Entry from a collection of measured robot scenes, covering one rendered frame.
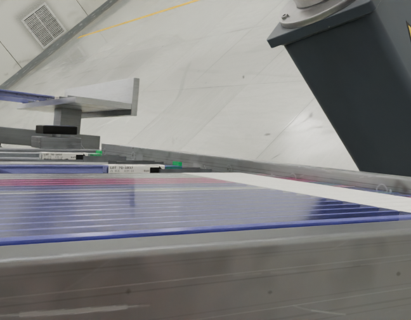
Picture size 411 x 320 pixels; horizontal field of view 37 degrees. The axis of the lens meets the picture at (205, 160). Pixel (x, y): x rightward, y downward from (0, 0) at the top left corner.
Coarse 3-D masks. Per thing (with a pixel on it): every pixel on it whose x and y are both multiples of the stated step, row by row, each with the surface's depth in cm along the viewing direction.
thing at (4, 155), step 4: (0, 152) 74; (4, 152) 75; (8, 152) 75; (12, 152) 75; (16, 152) 75; (20, 152) 76; (24, 152) 76; (28, 152) 76; (32, 152) 76; (36, 152) 77; (40, 152) 77; (0, 156) 74; (4, 156) 75; (8, 156) 75; (12, 156) 75; (16, 156) 75; (20, 156) 76; (24, 156) 76; (28, 156) 76; (32, 156) 76; (36, 156) 77; (40, 156) 77
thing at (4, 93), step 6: (0, 90) 108; (6, 90) 109; (6, 96) 109; (12, 96) 109; (18, 96) 110; (24, 96) 111; (30, 96) 111; (36, 96) 112; (42, 96) 112; (48, 96) 113; (54, 96) 114
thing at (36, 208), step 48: (0, 192) 33; (48, 192) 34; (96, 192) 35; (144, 192) 36; (192, 192) 37; (240, 192) 38; (288, 192) 39; (336, 192) 40; (384, 192) 42; (0, 240) 20; (48, 240) 21
